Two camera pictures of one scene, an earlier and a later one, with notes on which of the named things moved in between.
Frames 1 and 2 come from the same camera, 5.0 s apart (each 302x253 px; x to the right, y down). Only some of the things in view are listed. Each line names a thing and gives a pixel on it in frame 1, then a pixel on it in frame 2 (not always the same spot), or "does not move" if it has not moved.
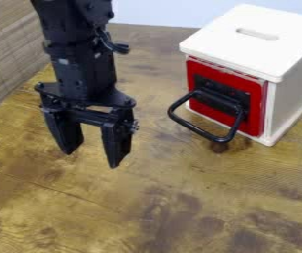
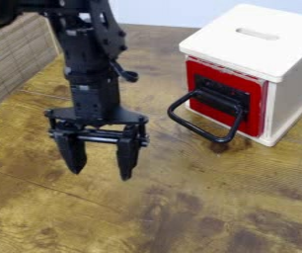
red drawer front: x=221 y=119 does not move
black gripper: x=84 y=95 → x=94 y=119
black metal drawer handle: x=221 y=101 does not move
